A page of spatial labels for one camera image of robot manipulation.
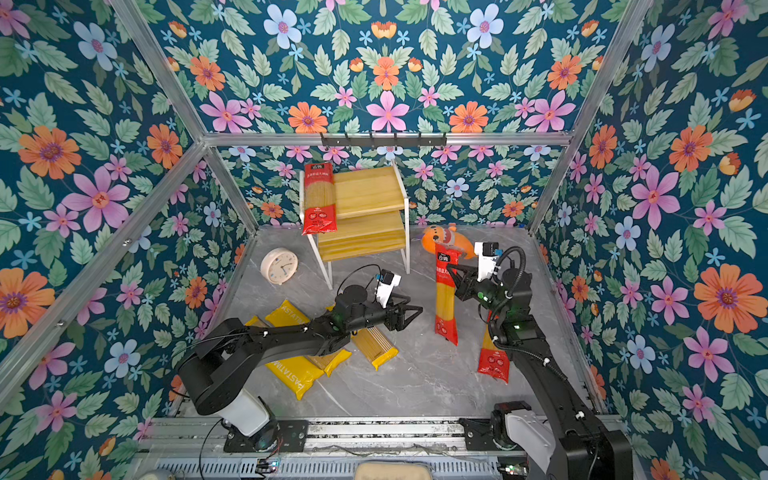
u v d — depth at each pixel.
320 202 0.78
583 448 0.39
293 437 0.73
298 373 0.82
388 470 0.66
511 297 0.56
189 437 0.75
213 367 0.46
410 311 0.75
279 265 0.99
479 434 0.73
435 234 1.05
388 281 0.73
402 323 0.72
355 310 0.66
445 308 0.79
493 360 0.84
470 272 0.68
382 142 0.94
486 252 0.66
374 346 0.86
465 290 0.66
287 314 0.94
